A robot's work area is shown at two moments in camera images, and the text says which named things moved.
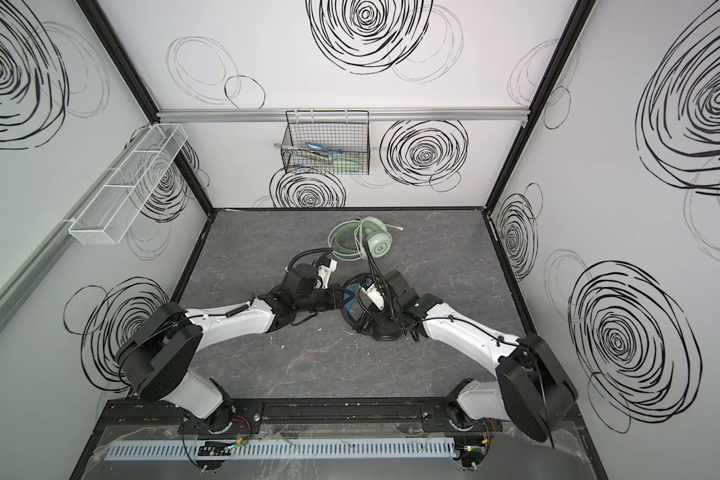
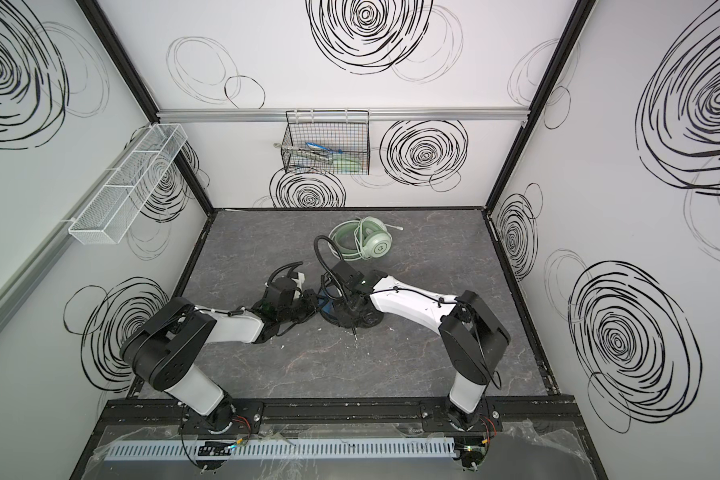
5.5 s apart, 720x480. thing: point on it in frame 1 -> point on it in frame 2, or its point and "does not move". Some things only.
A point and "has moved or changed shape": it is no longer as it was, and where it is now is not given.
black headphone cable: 380,276 -> 346,302
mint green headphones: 345,240 does not move
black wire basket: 327,142 does not move
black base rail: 315,417 does not move
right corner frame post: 536,109 does not move
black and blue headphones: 366,306 has moved or changed shape
